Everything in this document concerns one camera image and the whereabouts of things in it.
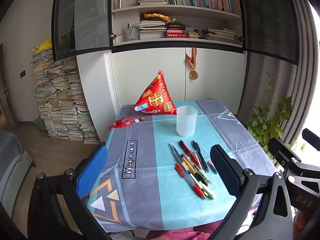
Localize grey sofa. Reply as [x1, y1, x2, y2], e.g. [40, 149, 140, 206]
[0, 129, 35, 219]

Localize yellow artificial flowers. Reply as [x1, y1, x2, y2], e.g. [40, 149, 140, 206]
[143, 13, 171, 23]

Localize dark brown door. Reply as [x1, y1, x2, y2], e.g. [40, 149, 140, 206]
[0, 42, 20, 128]

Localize red triangular satin pouch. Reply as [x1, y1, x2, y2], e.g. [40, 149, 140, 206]
[132, 70, 177, 115]

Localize green leafy plant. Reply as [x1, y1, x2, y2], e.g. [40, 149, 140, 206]
[246, 72, 306, 161]

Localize tall stacks of old books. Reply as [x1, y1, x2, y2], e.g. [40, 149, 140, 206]
[31, 50, 101, 145]

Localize stack of white books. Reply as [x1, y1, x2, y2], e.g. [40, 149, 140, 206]
[138, 20, 167, 40]

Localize person's maroon pants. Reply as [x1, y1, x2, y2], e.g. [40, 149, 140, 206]
[145, 220, 225, 240]

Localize yellow plush toy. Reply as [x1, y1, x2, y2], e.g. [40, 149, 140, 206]
[32, 38, 53, 54]

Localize clear pen holder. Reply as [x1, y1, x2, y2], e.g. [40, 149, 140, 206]
[125, 23, 139, 41]

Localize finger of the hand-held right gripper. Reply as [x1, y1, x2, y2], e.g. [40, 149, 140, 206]
[302, 128, 320, 152]
[267, 137, 303, 167]

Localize black pen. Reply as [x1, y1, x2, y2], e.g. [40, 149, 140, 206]
[191, 140, 209, 173]

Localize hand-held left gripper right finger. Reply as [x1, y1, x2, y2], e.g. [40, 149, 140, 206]
[209, 144, 293, 240]

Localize glass cabinet door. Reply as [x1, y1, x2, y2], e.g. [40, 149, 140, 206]
[51, 0, 113, 61]
[236, 0, 301, 66]

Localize gold medal with striped ribbon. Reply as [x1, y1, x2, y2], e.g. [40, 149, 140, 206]
[185, 47, 199, 80]

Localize blue grey patterned tablecloth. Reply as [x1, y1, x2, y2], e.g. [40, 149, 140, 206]
[87, 99, 278, 232]

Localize short stack of dark books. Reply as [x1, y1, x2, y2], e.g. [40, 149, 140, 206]
[185, 26, 201, 39]

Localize stack of red books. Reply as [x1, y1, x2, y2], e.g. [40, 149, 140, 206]
[165, 25, 190, 39]

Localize clear pen with blue ink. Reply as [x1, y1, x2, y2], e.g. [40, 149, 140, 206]
[169, 142, 187, 180]

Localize wide stack of magazines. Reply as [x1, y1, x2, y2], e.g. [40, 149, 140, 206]
[201, 27, 237, 43]

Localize translucent white plastic cup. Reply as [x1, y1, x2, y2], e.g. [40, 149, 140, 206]
[176, 106, 197, 137]

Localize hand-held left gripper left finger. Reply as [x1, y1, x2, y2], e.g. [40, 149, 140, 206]
[27, 144, 110, 240]

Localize grey curtain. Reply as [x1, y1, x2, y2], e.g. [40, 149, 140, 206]
[281, 0, 320, 145]

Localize pile of pens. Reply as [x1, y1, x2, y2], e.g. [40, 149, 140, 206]
[169, 140, 218, 200]

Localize white bookcase cabinet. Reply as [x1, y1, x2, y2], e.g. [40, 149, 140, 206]
[52, 0, 250, 144]

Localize red tassel charm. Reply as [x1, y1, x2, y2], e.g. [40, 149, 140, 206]
[109, 116, 145, 130]

